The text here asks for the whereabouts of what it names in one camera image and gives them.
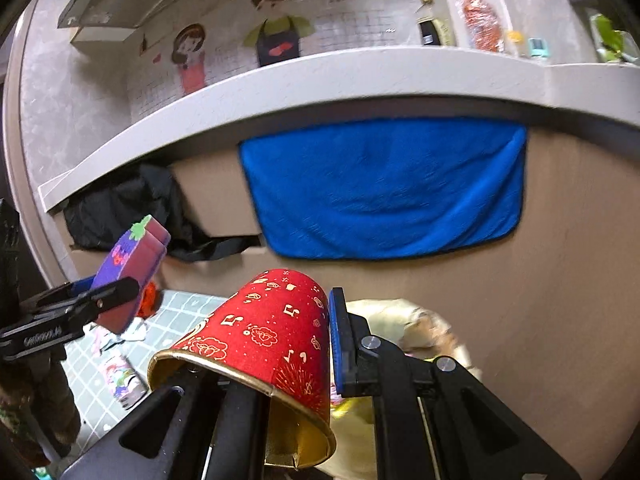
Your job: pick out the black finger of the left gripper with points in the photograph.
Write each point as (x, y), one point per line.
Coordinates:
(117, 300)

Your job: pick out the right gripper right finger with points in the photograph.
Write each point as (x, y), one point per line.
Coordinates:
(368, 365)

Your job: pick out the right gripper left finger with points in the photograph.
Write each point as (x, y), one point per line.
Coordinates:
(219, 430)

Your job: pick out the pink tissue pack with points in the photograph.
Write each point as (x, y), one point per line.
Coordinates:
(123, 382)

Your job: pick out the red paper cup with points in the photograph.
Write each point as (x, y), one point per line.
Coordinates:
(272, 335)

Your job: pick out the yellow trash bag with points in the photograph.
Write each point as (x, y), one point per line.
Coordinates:
(420, 333)

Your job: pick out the grey kitchen countertop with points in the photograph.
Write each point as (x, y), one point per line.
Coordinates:
(596, 102)

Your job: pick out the red plastic bag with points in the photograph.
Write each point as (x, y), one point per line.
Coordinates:
(150, 301)

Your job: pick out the black cloth bag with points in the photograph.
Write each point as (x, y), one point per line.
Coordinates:
(98, 215)

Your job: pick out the green checkered tablecloth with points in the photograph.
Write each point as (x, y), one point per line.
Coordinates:
(99, 410)

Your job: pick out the blue towel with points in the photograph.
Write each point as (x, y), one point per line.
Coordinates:
(387, 189)

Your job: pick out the small teal cup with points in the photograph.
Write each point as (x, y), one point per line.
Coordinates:
(538, 48)

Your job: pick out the orange patterned bottle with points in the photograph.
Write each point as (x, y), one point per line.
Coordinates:
(483, 25)

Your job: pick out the green plant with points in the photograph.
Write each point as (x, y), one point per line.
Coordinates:
(612, 45)

